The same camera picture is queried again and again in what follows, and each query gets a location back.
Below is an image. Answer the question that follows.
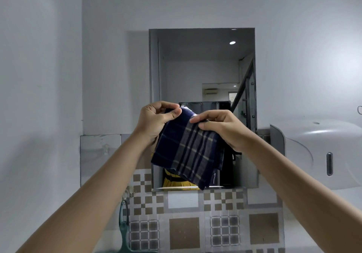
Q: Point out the person's right hand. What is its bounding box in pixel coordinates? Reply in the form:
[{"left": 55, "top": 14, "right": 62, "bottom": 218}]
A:
[{"left": 189, "top": 109, "right": 255, "bottom": 153}]

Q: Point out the teal plastic hanging tool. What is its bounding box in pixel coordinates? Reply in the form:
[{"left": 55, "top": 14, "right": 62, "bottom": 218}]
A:
[{"left": 118, "top": 200, "right": 131, "bottom": 253}]

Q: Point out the person's left forearm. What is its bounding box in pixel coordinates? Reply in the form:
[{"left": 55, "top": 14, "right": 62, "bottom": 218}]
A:
[{"left": 15, "top": 131, "right": 159, "bottom": 253}]

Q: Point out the person's left hand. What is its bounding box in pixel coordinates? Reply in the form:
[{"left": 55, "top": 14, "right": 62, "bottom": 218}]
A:
[{"left": 135, "top": 101, "right": 182, "bottom": 146}]

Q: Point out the navy plaid cloth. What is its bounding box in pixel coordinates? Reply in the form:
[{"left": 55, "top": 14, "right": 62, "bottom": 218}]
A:
[{"left": 151, "top": 107, "right": 225, "bottom": 191}]

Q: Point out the person's right forearm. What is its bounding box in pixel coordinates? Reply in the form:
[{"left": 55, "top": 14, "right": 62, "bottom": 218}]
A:
[{"left": 236, "top": 131, "right": 362, "bottom": 253}]

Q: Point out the rectangular wall mirror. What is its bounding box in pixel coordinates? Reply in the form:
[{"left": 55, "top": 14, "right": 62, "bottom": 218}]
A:
[{"left": 149, "top": 28, "right": 258, "bottom": 190}]

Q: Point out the white paper towel dispenser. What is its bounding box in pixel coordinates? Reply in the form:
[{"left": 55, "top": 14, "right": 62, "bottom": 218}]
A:
[{"left": 269, "top": 116, "right": 362, "bottom": 191}]

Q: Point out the small clear wall hook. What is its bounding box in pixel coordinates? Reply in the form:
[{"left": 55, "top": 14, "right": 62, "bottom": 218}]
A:
[{"left": 122, "top": 186, "right": 135, "bottom": 201}]

